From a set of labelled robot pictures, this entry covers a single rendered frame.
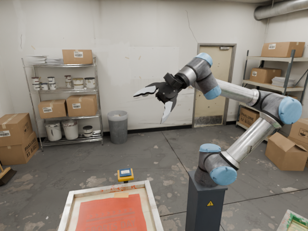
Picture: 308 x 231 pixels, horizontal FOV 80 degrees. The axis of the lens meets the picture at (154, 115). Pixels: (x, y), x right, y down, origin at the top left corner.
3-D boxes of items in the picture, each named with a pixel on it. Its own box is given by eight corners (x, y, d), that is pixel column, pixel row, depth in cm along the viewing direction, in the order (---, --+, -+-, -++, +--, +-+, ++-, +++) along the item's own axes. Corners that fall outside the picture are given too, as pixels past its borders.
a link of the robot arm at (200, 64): (217, 66, 77) (208, 48, 74) (200, 82, 74) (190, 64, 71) (205, 69, 84) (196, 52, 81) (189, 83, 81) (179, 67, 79)
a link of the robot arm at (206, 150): (213, 159, 117) (216, 140, 113) (223, 172, 105) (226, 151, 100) (195, 160, 116) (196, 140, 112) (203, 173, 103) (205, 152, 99)
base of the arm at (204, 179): (212, 170, 122) (214, 157, 119) (224, 186, 108) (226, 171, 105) (190, 172, 120) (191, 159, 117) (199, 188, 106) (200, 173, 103)
